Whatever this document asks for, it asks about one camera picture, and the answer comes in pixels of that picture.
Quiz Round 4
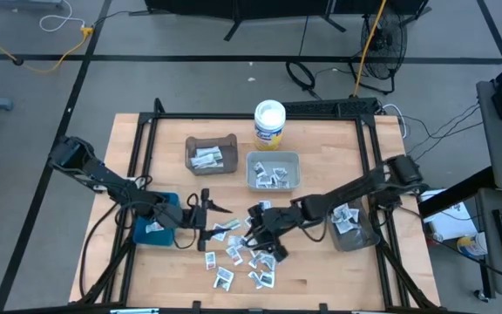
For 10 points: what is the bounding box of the light grey plastic bin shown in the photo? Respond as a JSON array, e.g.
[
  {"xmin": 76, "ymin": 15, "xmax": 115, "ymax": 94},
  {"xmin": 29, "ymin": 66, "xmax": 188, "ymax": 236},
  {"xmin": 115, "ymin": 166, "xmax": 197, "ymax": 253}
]
[{"xmin": 245, "ymin": 150, "xmax": 302, "ymax": 193}]

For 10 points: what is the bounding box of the lying wipes canister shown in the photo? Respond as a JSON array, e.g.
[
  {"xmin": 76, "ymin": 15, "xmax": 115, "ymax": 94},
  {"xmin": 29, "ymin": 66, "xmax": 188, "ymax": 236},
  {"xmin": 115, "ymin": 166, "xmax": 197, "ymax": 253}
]
[{"xmin": 456, "ymin": 232, "xmax": 489, "ymax": 257}]

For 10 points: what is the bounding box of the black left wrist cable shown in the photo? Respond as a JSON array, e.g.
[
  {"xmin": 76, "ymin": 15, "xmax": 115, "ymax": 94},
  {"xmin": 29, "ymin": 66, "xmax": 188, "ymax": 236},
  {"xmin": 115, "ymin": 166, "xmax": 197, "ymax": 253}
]
[{"xmin": 172, "ymin": 194, "xmax": 200, "ymax": 250}]

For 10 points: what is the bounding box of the black floor fan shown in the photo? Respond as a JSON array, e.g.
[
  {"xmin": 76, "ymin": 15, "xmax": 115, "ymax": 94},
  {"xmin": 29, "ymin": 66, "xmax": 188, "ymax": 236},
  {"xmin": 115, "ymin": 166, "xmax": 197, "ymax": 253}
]
[{"xmin": 349, "ymin": 3, "xmax": 409, "ymax": 95}]

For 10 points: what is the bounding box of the yellow hanging cable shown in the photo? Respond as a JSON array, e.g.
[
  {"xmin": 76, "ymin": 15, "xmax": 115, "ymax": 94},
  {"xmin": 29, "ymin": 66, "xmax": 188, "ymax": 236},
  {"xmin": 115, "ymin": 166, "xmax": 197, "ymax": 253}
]
[{"xmin": 351, "ymin": 0, "xmax": 387, "ymax": 98}]

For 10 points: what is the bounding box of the white paper sheet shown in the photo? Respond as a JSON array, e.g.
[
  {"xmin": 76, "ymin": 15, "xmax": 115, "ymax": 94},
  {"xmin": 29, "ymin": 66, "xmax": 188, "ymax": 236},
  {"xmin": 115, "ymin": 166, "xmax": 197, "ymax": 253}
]
[{"xmin": 419, "ymin": 188, "xmax": 479, "ymax": 242}]

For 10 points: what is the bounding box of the Lysol wipes canister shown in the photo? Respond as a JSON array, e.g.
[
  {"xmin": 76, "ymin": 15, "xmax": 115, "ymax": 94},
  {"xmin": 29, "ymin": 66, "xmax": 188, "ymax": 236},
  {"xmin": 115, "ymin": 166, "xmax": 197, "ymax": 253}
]
[{"xmin": 253, "ymin": 99, "xmax": 287, "ymax": 152}]

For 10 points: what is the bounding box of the teal plastic bin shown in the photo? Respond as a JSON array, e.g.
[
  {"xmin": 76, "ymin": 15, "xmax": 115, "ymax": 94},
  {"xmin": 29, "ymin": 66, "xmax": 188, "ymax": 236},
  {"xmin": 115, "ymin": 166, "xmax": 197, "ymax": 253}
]
[{"xmin": 132, "ymin": 191, "xmax": 181, "ymax": 247}]

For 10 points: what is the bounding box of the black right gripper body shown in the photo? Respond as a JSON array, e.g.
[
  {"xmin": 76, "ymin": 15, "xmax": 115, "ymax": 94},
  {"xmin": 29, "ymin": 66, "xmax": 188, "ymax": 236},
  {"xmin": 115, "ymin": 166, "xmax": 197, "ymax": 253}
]
[{"xmin": 247, "ymin": 203, "xmax": 304, "ymax": 263}]

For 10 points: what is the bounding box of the black curtain partition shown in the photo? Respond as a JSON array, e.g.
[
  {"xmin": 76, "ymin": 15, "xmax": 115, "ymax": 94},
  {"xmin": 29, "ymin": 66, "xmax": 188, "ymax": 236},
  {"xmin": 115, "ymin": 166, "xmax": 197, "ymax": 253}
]
[{"xmin": 144, "ymin": 0, "xmax": 429, "ymax": 21}]

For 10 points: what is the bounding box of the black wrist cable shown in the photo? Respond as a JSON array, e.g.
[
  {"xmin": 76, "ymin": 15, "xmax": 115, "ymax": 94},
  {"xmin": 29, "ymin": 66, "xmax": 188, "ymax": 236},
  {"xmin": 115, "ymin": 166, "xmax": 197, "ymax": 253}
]
[
  {"xmin": 298, "ymin": 217, "xmax": 329, "ymax": 244},
  {"xmin": 172, "ymin": 194, "xmax": 200, "ymax": 250}
]

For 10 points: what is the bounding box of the yellow floor extension cord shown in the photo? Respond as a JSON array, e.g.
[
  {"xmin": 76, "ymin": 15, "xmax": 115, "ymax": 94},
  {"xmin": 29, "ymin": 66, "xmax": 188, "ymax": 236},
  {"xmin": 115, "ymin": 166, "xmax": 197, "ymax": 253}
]
[{"xmin": 0, "ymin": 21, "xmax": 95, "ymax": 74}]

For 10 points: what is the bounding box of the black diagonal beam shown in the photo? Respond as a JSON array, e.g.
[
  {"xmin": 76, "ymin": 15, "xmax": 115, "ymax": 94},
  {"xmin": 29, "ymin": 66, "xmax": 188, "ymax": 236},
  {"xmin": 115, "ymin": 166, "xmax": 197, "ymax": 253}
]
[{"xmin": 416, "ymin": 165, "xmax": 496, "ymax": 219}]

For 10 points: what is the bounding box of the smoky translucent plastic bin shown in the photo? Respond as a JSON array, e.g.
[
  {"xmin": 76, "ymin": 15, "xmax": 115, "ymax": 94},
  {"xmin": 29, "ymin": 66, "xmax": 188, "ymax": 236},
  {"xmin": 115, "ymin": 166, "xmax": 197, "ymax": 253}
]
[
  {"xmin": 327, "ymin": 198, "xmax": 382, "ymax": 253},
  {"xmin": 184, "ymin": 133, "xmax": 240, "ymax": 177}
]

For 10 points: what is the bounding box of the black coiled floor cable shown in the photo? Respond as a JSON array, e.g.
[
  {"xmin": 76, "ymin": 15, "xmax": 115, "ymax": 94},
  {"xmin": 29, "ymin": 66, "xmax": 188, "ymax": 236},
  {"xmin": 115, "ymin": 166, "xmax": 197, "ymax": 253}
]
[{"xmin": 284, "ymin": 59, "xmax": 322, "ymax": 99}]

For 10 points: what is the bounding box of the white floor cable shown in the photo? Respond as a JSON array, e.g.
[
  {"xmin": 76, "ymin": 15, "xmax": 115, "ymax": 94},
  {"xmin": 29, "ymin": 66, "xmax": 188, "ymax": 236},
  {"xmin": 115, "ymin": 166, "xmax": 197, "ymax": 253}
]
[{"xmin": 38, "ymin": 0, "xmax": 85, "ymax": 33}]

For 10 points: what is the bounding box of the black perforated bar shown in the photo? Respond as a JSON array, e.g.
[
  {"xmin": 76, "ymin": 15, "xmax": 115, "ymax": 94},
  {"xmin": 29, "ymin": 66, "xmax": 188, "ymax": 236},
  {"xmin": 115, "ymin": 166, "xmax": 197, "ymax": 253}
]
[{"xmin": 280, "ymin": 97, "xmax": 382, "ymax": 118}]

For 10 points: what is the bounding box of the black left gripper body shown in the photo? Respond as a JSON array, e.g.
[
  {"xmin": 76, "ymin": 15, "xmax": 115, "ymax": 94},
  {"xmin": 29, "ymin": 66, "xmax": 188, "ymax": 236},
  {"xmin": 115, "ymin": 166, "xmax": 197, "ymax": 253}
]
[{"xmin": 180, "ymin": 188, "xmax": 212, "ymax": 253}]

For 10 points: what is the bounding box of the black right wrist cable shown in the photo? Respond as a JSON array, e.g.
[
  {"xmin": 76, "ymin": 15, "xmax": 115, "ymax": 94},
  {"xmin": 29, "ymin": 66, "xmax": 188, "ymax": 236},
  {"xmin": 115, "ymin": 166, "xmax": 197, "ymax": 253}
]
[{"xmin": 298, "ymin": 217, "xmax": 329, "ymax": 244}]

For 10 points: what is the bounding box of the antiseptic packet dark label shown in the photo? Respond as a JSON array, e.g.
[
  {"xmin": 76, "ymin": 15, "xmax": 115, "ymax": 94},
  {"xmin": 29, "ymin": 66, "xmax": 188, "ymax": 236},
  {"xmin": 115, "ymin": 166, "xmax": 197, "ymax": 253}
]
[{"xmin": 258, "ymin": 270, "xmax": 276, "ymax": 289}]

